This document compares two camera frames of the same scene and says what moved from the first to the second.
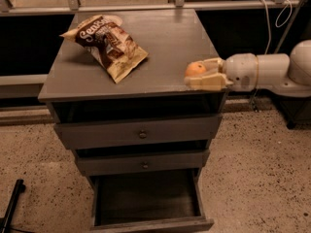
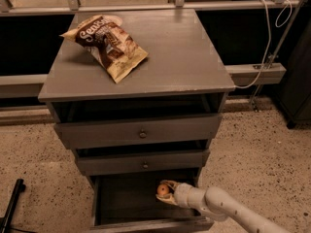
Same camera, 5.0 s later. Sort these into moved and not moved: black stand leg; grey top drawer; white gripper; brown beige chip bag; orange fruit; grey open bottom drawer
Moved: white gripper; orange fruit
Not moved: grey open bottom drawer; brown beige chip bag; black stand leg; grey top drawer
